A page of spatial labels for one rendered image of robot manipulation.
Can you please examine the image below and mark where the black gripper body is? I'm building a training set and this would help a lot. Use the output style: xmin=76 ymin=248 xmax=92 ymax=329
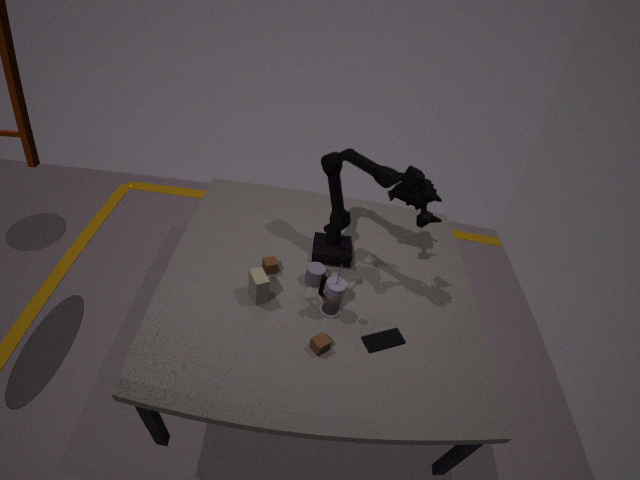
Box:
xmin=406 ymin=179 xmax=431 ymax=227

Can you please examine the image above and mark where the glass french press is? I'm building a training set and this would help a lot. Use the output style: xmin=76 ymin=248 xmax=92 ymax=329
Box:
xmin=318 ymin=254 xmax=348 ymax=318

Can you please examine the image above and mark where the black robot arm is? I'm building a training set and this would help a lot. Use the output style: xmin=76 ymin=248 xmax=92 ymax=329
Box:
xmin=321 ymin=149 xmax=437 ymax=246

